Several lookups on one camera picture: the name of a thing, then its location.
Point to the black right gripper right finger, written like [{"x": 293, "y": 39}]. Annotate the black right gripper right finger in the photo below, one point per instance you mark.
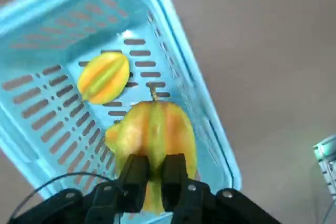
[{"x": 173, "y": 182}]

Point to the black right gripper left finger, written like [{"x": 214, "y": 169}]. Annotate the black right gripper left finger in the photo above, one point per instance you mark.
[{"x": 134, "y": 182}]

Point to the blue plastic basket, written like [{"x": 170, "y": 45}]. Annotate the blue plastic basket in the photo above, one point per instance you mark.
[{"x": 73, "y": 51}]

